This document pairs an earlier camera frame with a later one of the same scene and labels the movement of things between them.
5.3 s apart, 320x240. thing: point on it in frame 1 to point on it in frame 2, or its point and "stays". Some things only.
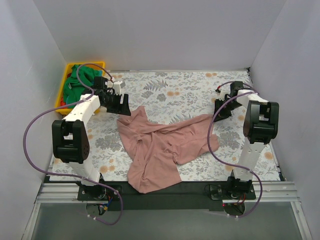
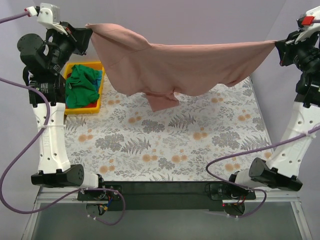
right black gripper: (222, 105) to (286, 52)
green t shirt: (74, 88) stays
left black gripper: (116, 100) to (75, 40)
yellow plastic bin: (97, 65) stays
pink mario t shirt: (154, 149) to (162, 71)
